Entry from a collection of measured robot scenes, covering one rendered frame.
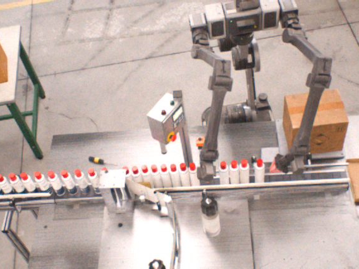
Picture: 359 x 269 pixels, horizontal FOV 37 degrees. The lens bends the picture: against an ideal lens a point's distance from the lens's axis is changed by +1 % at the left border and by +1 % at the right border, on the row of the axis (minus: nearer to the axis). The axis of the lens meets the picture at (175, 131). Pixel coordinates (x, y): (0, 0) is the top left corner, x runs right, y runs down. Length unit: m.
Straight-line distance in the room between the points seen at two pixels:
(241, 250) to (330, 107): 0.92
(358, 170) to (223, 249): 0.90
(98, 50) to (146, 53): 0.48
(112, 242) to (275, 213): 0.89
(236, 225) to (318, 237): 0.43
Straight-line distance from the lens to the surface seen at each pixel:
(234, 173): 2.88
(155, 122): 2.58
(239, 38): 3.07
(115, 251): 2.90
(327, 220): 2.99
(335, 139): 3.11
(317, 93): 2.67
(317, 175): 3.07
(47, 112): 4.80
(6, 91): 3.96
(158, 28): 5.26
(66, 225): 3.10
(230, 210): 2.93
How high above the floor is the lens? 3.44
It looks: 52 degrees down
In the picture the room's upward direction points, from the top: 11 degrees counter-clockwise
